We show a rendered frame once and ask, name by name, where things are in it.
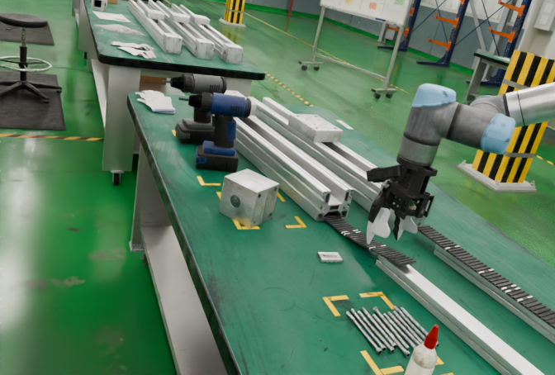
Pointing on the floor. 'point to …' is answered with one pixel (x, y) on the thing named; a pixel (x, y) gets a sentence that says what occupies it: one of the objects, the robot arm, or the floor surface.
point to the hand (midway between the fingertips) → (381, 235)
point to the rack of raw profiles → (464, 14)
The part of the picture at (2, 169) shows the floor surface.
